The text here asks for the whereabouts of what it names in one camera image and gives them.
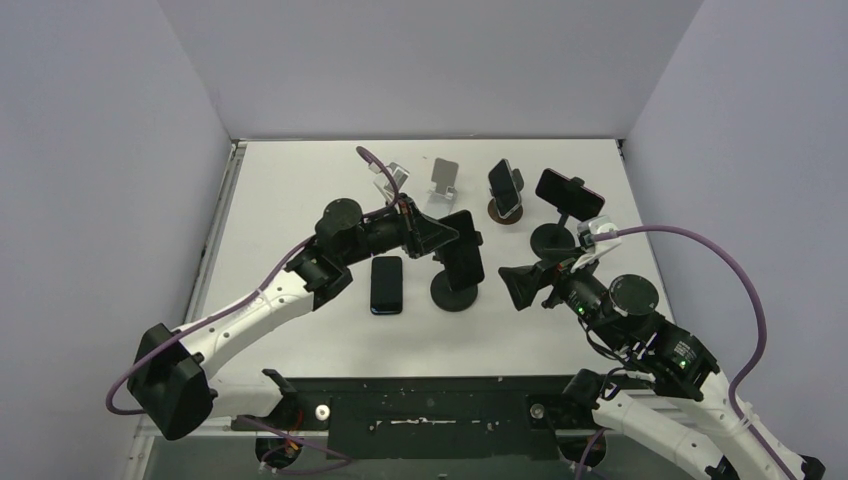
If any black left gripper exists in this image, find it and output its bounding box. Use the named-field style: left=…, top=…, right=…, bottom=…
left=340, top=193, right=458, bottom=266

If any white folding phone stand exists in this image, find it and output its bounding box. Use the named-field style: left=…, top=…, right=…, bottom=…
left=424, top=158, right=459, bottom=218

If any black smartphone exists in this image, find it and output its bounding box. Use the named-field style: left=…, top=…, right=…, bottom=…
left=369, top=256, right=404, bottom=315

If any black pole phone stand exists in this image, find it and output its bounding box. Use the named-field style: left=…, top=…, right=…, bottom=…
left=429, top=249, right=479, bottom=313
left=530, top=219, right=575, bottom=258

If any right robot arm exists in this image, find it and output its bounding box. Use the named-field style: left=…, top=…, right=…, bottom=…
left=498, top=260, right=825, bottom=479

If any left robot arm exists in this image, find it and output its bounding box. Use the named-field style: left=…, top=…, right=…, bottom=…
left=127, top=195, right=460, bottom=440

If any brown round base phone stand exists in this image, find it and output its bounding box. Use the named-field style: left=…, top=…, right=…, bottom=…
left=486, top=168, right=526, bottom=227

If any clear-case phone on round stand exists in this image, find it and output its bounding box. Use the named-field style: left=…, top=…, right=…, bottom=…
left=488, top=159, right=524, bottom=224

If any red-edged black phone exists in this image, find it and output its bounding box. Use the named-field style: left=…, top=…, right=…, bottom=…
left=535, top=168, right=606, bottom=226

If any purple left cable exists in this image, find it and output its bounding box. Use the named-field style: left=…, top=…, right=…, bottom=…
left=104, top=145, right=402, bottom=417

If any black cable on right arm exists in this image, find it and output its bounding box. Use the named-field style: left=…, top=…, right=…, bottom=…
left=579, top=317, right=651, bottom=379

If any black mounting base plate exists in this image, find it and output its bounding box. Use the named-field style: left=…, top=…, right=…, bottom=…
left=263, top=374, right=598, bottom=460

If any aluminium frame rail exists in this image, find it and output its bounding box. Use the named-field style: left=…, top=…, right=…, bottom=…
left=121, top=140, right=247, bottom=479

